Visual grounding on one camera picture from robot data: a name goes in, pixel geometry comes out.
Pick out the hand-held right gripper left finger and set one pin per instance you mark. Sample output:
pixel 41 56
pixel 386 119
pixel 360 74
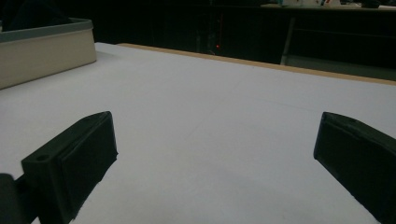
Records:
pixel 71 168

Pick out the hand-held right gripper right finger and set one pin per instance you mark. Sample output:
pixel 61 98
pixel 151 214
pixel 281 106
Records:
pixel 361 161

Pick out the beige plastic bin grey rim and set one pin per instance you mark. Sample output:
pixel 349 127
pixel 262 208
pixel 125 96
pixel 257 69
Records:
pixel 46 56

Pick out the white-legged background desk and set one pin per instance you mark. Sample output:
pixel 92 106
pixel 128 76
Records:
pixel 288 40

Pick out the white table cover sheet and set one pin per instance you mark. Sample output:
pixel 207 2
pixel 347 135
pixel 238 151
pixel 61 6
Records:
pixel 202 109

